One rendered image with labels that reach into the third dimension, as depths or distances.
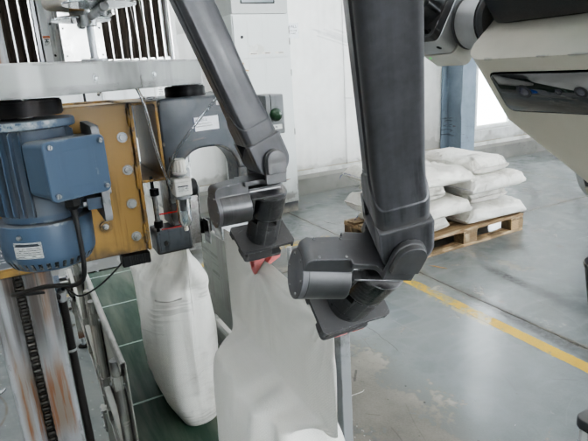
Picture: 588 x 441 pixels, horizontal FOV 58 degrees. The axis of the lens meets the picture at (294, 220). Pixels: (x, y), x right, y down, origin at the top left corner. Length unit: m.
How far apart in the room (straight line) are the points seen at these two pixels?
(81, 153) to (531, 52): 0.68
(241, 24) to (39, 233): 4.14
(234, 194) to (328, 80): 5.21
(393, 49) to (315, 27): 5.54
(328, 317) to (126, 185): 0.61
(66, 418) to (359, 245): 0.95
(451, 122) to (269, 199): 6.26
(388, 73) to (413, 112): 0.05
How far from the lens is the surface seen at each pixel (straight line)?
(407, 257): 0.54
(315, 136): 5.96
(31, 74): 0.90
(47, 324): 1.27
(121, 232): 1.17
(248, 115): 0.83
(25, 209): 0.94
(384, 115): 0.45
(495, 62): 0.90
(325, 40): 6.01
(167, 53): 4.07
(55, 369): 1.32
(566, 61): 0.83
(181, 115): 1.15
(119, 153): 1.14
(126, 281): 2.86
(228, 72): 0.82
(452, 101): 7.02
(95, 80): 0.97
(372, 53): 0.42
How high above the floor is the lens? 1.39
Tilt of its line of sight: 16 degrees down
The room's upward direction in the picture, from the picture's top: 4 degrees counter-clockwise
